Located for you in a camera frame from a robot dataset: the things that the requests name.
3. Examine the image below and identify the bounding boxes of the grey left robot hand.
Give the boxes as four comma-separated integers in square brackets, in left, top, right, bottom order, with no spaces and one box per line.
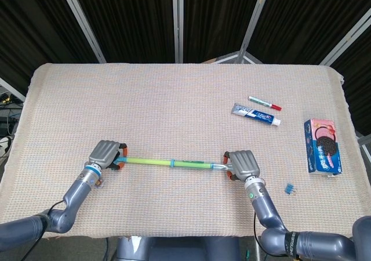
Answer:
[88,140,130,172]

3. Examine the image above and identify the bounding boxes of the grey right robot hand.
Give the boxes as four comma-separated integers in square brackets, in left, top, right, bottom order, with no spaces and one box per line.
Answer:
[222,150,261,183]

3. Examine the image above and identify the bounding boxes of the green stick with blue band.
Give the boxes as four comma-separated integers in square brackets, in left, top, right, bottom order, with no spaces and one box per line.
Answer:
[117,155,214,169]

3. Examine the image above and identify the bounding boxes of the blue white toothpaste tube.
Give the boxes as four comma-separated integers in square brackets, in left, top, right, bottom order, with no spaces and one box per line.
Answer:
[231,102,282,127]

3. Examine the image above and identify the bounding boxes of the white marker pen red cap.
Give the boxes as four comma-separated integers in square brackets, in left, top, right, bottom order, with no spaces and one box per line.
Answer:
[248,95,283,111]

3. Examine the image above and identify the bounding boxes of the blue pink cookie box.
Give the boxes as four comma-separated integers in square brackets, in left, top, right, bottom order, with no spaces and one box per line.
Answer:
[303,117,344,177]

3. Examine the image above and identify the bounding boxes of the beige woven tablecloth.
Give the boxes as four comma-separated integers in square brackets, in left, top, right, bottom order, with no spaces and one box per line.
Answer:
[0,62,361,240]

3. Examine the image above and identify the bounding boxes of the grey robot torso base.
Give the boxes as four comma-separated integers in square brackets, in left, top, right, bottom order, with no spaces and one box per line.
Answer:
[115,235,242,261]

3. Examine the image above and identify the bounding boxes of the dark folding screen panel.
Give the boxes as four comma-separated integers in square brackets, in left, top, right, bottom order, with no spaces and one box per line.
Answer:
[246,0,371,66]
[0,0,100,89]
[330,28,371,137]
[182,0,265,64]
[70,0,177,64]

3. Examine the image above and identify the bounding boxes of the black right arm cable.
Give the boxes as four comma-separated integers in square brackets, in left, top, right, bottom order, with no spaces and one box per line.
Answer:
[253,211,263,255]

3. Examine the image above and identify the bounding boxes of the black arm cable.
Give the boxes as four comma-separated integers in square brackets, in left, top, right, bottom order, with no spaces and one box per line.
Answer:
[253,211,263,255]
[30,200,65,261]

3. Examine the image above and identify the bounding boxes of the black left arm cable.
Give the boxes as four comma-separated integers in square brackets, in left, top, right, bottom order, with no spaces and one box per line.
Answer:
[30,200,65,261]

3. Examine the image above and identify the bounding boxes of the tangled floor cables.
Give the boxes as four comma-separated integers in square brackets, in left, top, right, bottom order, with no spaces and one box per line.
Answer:
[0,91,24,159]

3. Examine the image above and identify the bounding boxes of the white partition foot bracket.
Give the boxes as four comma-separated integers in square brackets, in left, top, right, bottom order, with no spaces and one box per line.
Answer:
[213,50,263,65]

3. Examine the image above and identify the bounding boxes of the white metal frame bar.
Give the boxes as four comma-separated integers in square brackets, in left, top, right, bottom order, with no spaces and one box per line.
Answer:
[0,76,27,103]

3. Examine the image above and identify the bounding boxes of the white partition frame post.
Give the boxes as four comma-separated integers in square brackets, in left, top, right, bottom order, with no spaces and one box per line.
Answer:
[239,0,274,56]
[319,8,371,67]
[172,0,185,64]
[57,0,107,64]

